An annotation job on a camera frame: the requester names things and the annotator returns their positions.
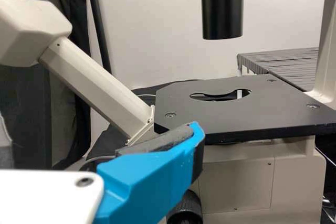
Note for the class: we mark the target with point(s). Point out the black platform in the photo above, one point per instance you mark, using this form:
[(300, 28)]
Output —
[(288, 64)]

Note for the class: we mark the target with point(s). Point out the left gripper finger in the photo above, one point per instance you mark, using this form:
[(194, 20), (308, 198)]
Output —
[(147, 187)]

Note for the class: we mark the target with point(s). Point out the cream microscope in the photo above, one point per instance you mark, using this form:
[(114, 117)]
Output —
[(236, 182)]

